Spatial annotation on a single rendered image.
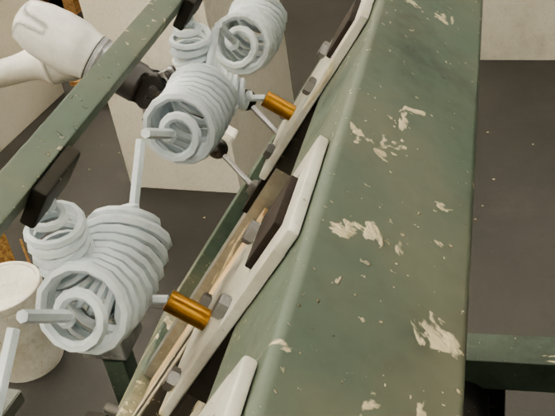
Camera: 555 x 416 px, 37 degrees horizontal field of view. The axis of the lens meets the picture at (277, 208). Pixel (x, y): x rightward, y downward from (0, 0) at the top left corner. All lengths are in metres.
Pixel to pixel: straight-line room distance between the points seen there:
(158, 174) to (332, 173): 3.71
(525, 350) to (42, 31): 1.22
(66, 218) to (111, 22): 3.34
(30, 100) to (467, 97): 4.69
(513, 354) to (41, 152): 1.56
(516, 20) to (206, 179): 2.01
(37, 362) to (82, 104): 2.78
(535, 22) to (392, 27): 4.30
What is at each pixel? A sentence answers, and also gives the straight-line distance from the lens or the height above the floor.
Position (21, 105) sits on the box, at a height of 0.14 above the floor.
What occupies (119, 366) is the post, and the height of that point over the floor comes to 0.70.
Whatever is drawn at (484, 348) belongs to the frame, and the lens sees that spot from 1.97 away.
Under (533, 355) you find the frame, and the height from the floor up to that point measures 0.79.
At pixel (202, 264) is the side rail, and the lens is 1.92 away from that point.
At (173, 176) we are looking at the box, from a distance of 4.14.
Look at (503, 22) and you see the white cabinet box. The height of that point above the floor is 0.23.
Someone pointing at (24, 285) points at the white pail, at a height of 0.36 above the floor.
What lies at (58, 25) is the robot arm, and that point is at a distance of 1.55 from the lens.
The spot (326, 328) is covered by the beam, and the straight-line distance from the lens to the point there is 0.39.
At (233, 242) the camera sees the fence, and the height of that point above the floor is 1.27.
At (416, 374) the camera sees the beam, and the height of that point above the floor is 1.88.
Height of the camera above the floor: 2.16
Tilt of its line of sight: 34 degrees down
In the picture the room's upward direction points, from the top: 10 degrees counter-clockwise
